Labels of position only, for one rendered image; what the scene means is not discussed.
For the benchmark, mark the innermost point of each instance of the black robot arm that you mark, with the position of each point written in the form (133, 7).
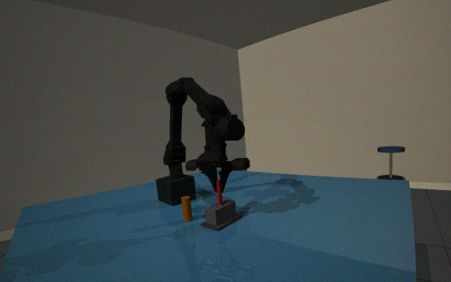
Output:
(219, 123)

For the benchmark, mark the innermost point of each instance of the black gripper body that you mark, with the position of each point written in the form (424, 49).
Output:
(239, 164)

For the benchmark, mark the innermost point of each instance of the red peg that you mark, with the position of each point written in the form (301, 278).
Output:
(219, 196)

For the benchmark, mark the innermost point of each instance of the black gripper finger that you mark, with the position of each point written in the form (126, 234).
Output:
(223, 178)
(212, 177)

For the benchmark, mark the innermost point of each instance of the orange-brown cylinder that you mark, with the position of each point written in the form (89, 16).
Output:
(187, 208)

